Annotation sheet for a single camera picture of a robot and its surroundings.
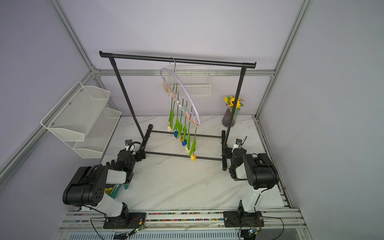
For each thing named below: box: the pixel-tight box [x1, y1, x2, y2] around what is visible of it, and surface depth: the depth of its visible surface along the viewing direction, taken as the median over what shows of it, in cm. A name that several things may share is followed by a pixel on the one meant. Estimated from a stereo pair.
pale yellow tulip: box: [189, 127, 197, 163], surface depth 84 cm
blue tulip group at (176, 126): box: [173, 84, 180, 136], surface depth 91 cm
